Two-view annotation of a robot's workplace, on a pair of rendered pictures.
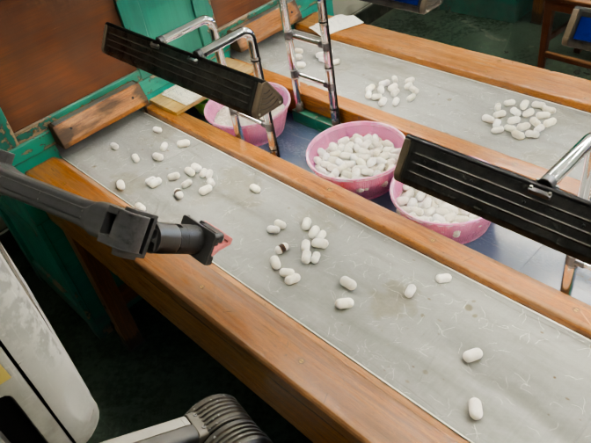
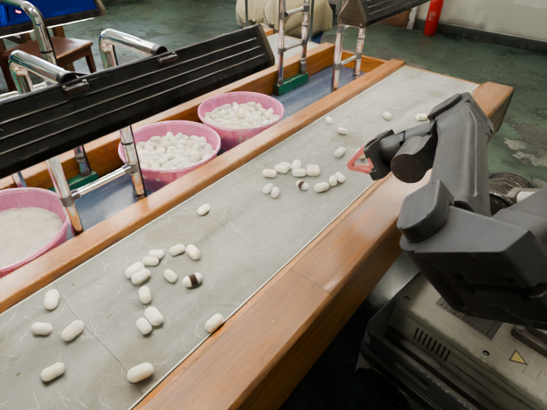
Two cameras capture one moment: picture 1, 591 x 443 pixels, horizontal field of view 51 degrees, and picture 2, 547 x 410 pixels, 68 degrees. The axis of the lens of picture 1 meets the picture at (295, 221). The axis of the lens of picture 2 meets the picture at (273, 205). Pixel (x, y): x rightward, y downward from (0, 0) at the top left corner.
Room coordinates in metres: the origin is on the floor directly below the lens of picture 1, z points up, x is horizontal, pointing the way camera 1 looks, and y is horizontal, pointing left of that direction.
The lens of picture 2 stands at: (1.29, 0.79, 1.32)
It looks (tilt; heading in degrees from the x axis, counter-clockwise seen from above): 38 degrees down; 255
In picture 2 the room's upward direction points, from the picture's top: 1 degrees clockwise
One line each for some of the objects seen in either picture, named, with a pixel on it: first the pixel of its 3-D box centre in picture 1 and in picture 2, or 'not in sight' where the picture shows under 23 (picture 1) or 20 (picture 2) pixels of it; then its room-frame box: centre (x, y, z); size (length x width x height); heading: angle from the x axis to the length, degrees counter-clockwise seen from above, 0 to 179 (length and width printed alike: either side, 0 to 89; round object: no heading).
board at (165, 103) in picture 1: (203, 84); not in sight; (1.84, 0.21, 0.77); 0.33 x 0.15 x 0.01; 127
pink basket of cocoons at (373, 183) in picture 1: (358, 163); (172, 158); (1.32, -0.19, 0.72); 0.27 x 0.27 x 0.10
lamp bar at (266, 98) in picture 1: (178, 61); (122, 90); (1.36, 0.19, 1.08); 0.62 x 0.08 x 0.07; 37
